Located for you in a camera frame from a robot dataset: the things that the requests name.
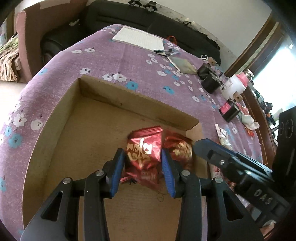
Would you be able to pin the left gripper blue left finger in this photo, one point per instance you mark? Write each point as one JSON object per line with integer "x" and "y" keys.
{"x": 117, "y": 165}

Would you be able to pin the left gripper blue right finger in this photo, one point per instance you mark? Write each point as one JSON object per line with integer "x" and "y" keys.
{"x": 171, "y": 174}

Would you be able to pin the shiny dark red snack bag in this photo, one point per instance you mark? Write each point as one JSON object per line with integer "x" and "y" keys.
{"x": 143, "y": 151}

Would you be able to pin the white red sauce packet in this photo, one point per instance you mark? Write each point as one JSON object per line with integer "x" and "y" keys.
{"x": 223, "y": 137}

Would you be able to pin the brown cardboard box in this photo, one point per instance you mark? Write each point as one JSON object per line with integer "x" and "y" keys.
{"x": 62, "y": 198}

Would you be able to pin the white crumpled cloth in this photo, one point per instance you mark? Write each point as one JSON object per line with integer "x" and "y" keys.
{"x": 248, "y": 121}

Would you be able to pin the black cylinder holder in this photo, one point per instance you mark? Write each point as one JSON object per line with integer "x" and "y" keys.
{"x": 210, "y": 79}
{"x": 230, "y": 109}

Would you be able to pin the wooden brown cabinet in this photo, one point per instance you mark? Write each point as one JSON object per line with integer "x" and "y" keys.
{"x": 265, "y": 137}

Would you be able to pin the purple floral tablecloth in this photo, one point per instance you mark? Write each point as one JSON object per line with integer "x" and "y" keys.
{"x": 98, "y": 55}

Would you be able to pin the white plastic jar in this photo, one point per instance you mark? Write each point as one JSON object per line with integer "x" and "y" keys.
{"x": 232, "y": 85}

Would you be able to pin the pink sleeved bottle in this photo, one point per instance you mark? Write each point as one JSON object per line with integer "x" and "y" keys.
{"x": 245, "y": 76}

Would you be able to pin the black pen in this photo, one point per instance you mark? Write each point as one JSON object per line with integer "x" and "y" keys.
{"x": 166, "y": 52}

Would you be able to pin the white lined notepad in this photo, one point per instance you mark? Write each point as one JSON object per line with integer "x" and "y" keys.
{"x": 139, "y": 38}

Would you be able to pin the black sofa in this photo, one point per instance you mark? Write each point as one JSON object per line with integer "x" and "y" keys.
{"x": 101, "y": 14}

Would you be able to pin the brown patterned blanket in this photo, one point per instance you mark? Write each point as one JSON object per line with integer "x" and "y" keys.
{"x": 9, "y": 52}

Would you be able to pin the maroon armchair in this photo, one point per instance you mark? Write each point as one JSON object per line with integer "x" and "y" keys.
{"x": 33, "y": 23}

